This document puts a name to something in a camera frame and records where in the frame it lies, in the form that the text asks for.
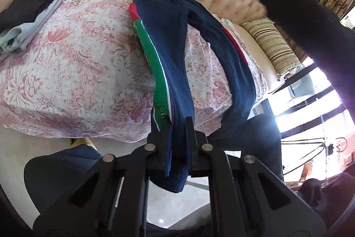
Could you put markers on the navy pants with green stripe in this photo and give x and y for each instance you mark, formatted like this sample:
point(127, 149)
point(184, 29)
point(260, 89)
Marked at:
point(169, 59)

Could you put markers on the dark cloth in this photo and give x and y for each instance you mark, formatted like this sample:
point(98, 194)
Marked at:
point(327, 198)

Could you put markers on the pink floral bed sheet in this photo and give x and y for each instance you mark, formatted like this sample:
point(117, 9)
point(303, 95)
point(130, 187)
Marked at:
point(77, 67)

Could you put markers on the black window railing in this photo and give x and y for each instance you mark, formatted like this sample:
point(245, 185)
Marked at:
point(305, 126)

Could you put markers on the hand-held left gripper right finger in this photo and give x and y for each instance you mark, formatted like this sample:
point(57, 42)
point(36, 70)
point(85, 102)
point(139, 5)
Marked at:
point(191, 139)

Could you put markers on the person's right leg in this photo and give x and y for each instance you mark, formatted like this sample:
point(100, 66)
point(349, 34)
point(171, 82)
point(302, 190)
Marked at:
point(255, 142)

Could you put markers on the folded black and blue clothes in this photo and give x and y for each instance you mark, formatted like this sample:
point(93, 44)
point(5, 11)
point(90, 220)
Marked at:
point(19, 35)

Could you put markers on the person's left leg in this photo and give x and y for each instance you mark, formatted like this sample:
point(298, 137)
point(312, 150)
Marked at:
point(55, 173)

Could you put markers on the person's right forearm black sleeve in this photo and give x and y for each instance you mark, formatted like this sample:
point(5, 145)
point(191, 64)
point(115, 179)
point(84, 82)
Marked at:
point(299, 20)

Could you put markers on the striped bolster pillow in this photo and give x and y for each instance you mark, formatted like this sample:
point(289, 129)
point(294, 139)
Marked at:
point(273, 42)

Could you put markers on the white air conditioner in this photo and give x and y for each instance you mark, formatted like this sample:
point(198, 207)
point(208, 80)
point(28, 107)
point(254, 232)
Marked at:
point(349, 19)

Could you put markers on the folded dark garment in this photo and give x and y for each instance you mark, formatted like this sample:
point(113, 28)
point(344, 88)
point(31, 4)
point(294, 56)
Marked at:
point(30, 5)

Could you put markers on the person's leg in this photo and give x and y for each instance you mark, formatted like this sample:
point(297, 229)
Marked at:
point(55, 173)
point(255, 142)

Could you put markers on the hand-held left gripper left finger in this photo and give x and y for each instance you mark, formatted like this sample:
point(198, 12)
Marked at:
point(158, 144)

